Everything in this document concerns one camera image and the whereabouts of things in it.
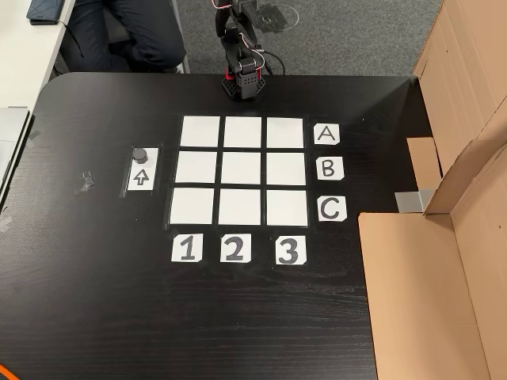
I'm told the white paper grid square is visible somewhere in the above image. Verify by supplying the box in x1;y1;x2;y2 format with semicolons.
220;151;263;186
265;152;307;187
180;115;221;147
265;189;310;228
217;188;263;226
265;116;306;150
169;188;215;226
174;150;219;184
223;116;263;149

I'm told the dark tape patch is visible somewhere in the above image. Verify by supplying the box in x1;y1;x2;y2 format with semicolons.
257;2;299;36

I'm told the paper sheet letter A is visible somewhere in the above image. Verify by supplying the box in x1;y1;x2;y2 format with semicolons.
313;123;341;146

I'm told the white metal leg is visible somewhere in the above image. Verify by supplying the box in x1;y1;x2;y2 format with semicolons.
170;0;193;75

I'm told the paper sheet letter B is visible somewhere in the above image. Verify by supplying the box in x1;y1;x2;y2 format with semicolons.
314;156;345;182

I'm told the person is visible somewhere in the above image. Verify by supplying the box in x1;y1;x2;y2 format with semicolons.
59;0;187;74

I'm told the paper sheet with arrow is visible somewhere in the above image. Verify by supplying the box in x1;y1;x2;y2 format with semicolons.
127;147;160;193

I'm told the paper sheet number 2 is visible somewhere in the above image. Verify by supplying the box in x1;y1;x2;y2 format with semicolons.
219;233;253;264

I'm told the paper sheet number 3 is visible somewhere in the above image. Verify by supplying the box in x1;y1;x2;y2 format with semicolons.
274;234;308;266

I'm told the paper sheet number 1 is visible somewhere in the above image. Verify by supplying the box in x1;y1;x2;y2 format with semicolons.
170;233;204;264

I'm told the crumpled clear tape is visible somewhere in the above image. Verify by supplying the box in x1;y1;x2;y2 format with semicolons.
72;169;97;196

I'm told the dark blue pouch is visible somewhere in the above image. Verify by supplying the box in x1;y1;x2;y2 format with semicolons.
25;0;67;26

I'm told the large brown cardboard sheet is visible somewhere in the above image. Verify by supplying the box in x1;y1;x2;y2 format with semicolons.
406;0;507;217
357;134;507;380

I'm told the white desk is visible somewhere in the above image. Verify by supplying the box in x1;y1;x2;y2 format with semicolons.
0;0;77;108

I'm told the black cable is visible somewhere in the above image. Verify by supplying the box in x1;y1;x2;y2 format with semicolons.
260;50;288;78

